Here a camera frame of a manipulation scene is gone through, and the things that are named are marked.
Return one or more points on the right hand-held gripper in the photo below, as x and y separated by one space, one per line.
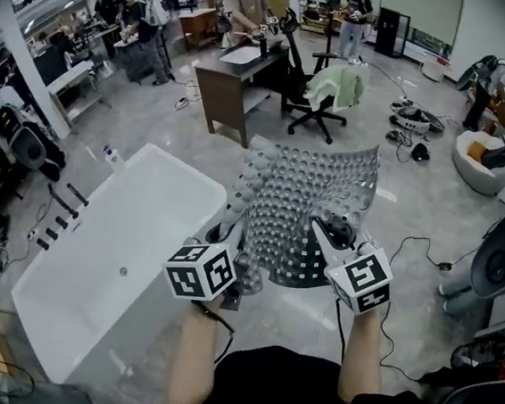
361 275

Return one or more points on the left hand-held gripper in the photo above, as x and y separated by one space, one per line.
190 280

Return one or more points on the grey perforated bath mat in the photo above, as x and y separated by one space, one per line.
317 181

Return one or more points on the person's right forearm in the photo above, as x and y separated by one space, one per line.
362 356

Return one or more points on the person's left forearm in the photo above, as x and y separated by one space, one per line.
195 361

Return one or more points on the metal bathtub drain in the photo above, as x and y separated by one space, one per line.
123 270

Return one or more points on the white soap pump bottle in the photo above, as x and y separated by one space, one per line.
113 156

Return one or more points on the white bathtub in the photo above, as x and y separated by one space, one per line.
90 291

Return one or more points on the small black bag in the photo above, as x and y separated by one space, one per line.
420 152

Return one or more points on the black hand shower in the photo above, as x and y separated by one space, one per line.
78 195

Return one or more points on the brown wooden desk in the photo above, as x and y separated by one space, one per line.
223 95

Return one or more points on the black bathtub knob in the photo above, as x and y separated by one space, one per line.
51 234
42 244
61 222

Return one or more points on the black bathtub faucet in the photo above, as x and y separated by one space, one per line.
62 201

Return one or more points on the white beanbag chair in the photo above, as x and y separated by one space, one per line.
470 174

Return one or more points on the white and black wearable rig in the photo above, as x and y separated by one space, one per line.
416 117

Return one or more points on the light green towel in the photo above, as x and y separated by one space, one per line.
336 86

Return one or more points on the black office chair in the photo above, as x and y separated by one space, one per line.
294 80

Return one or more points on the orange cushion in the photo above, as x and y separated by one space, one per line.
475 149

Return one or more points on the white power strip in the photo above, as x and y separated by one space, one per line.
32 233

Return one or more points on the white sink basin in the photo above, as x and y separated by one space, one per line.
241 54

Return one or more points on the black sink faucet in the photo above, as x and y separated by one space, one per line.
263 47

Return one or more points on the white top table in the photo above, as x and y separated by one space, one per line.
68 76

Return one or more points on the black glass-door cabinet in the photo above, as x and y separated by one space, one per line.
389 31

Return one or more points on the black coat stand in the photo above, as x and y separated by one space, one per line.
330 21

